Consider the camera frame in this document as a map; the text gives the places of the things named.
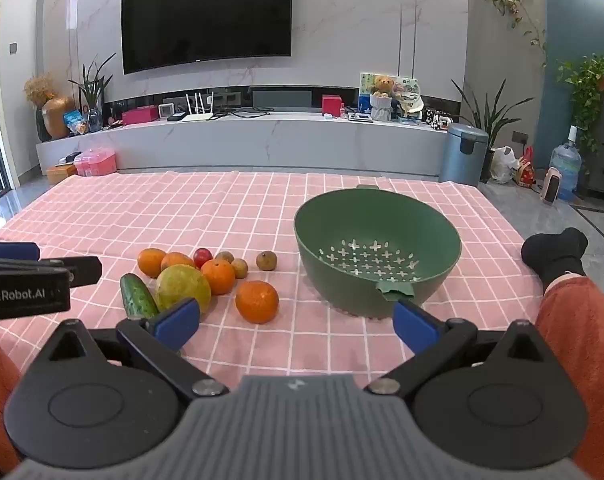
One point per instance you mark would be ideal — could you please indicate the white cap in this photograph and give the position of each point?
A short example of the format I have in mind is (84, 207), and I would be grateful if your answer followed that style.
(412, 104)

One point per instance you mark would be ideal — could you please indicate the orange cardboard box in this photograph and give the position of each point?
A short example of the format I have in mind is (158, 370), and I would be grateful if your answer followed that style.
(61, 174)

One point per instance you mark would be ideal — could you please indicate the red tomato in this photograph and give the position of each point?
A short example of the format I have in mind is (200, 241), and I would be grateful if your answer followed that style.
(202, 257)

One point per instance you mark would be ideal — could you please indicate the blue-grey pedal trash bin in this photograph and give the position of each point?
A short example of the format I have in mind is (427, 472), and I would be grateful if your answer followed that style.
(462, 160)

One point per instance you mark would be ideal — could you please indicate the hanging ivy plant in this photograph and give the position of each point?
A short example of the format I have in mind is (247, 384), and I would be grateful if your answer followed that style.
(507, 2)

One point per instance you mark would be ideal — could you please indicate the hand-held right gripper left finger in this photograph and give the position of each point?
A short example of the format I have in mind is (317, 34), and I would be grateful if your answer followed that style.
(176, 322)

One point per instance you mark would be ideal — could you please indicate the green cucumber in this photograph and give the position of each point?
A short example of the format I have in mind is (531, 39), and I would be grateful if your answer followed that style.
(135, 295)

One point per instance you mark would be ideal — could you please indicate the tall leafy potted plant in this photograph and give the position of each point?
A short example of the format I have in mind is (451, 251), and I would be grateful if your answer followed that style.
(489, 125)

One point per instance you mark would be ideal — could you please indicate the green colander bowl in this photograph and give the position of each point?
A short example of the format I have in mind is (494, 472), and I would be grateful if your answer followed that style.
(407, 240)

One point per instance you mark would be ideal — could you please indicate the small brown round fruit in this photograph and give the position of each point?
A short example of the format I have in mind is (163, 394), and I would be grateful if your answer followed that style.
(239, 267)
(225, 257)
(266, 260)

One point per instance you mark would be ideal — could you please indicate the white marble television console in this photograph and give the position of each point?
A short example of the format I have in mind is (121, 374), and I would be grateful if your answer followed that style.
(282, 145)

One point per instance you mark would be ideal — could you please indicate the large yellow-green citrus fruit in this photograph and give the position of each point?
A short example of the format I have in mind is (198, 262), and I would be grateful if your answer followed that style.
(181, 287)

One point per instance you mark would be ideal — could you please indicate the white plastic bag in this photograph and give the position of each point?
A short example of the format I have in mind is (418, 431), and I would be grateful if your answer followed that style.
(502, 167)

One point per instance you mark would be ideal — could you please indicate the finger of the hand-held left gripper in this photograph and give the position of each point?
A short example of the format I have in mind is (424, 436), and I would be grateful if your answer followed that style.
(9, 250)
(84, 269)

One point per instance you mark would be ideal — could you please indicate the person's black sock foot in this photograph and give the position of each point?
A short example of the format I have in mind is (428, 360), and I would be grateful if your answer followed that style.
(554, 252)

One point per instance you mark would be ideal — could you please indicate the green plant in glass vase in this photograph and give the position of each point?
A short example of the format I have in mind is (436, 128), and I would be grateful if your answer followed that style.
(94, 120)

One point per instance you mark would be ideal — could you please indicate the bushy green potted plant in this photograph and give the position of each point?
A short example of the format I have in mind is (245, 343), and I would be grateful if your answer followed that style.
(584, 85)

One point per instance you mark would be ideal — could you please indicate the small white desk clock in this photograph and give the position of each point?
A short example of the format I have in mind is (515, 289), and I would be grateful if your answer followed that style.
(167, 111)

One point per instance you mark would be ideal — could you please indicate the red gift bag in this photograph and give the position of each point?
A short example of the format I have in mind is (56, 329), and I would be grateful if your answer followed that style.
(525, 172)

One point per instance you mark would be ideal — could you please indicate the red box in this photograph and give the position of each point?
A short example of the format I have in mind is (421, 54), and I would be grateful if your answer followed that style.
(332, 105)

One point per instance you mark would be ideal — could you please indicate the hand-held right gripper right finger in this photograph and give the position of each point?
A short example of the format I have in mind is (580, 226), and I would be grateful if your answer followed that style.
(414, 325)

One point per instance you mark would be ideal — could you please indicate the orange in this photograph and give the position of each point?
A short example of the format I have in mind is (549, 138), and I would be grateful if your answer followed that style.
(257, 302)
(218, 276)
(176, 260)
(150, 262)

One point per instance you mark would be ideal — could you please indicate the small white heater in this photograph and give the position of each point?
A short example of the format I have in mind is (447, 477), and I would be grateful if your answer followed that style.
(551, 187)

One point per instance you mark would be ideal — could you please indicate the black and white patterned item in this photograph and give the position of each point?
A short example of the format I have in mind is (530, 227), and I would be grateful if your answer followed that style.
(437, 120)

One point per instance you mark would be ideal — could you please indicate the orange ceramic vase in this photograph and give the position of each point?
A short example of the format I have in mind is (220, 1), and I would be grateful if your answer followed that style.
(56, 117)

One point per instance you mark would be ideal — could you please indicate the large blue water bottle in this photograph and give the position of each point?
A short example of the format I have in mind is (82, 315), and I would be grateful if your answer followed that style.
(566, 167)

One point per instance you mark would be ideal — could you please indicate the white router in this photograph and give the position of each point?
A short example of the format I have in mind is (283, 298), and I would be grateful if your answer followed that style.
(197, 116)

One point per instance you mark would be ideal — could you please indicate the blue snack packets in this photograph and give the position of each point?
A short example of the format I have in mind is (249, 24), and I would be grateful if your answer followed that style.
(76, 122)

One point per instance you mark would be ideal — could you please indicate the person's right leg orange pants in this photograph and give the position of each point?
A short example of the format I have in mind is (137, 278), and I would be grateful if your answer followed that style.
(587, 340)

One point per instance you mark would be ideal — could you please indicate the brown teddy bear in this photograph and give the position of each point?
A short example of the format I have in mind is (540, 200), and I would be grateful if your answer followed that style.
(382, 85)

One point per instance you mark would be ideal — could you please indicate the dried yellow flowers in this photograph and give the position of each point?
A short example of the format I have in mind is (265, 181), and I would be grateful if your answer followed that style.
(39, 89)

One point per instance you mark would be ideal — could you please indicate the black wall television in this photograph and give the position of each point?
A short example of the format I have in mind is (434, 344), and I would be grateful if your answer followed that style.
(206, 15)

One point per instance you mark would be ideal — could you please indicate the wall socket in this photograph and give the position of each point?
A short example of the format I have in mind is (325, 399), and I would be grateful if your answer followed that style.
(520, 137)

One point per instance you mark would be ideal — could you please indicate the pink plastic storage box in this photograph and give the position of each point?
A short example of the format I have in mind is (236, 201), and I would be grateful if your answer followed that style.
(96, 162)

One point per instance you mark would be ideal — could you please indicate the pink checked cloth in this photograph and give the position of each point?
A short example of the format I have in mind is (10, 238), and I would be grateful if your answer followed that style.
(181, 210)

